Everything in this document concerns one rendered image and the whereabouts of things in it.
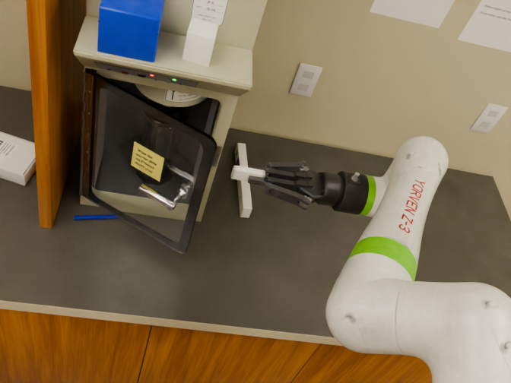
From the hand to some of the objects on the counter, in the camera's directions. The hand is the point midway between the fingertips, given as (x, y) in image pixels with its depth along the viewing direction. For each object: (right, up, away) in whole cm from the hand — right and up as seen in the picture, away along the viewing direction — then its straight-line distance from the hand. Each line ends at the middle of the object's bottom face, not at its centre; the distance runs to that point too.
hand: (248, 174), depth 118 cm
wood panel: (-51, +6, +34) cm, 61 cm away
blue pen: (-38, -11, +24) cm, 46 cm away
